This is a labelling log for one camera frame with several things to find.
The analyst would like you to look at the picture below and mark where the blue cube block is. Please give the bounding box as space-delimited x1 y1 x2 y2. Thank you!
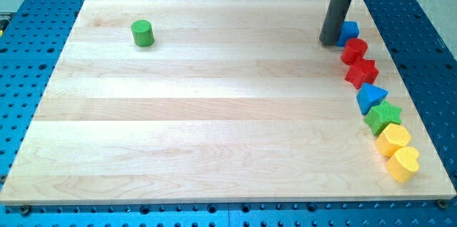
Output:
336 21 360 47

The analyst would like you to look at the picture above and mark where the light wooden board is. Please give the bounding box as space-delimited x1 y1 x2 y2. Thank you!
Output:
1 0 456 205

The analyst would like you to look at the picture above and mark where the green cylinder block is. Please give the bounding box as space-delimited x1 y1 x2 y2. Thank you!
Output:
131 19 155 47

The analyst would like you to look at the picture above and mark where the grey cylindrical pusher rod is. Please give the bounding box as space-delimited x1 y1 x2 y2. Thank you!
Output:
319 0 352 46

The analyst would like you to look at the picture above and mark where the red cylinder block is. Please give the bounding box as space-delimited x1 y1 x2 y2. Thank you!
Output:
341 38 368 65

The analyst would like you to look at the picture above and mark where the red star block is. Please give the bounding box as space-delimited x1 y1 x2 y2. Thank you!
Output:
345 58 379 89

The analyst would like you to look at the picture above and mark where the blue triangle block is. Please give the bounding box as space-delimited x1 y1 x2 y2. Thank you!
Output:
356 83 388 115

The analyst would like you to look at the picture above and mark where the green star block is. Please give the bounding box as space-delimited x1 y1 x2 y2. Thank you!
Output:
364 100 402 136

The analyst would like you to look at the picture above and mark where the yellow hexagon block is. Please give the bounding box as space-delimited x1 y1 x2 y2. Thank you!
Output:
374 123 412 158

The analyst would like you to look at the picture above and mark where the yellow heart block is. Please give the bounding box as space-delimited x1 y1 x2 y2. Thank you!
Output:
386 146 420 183

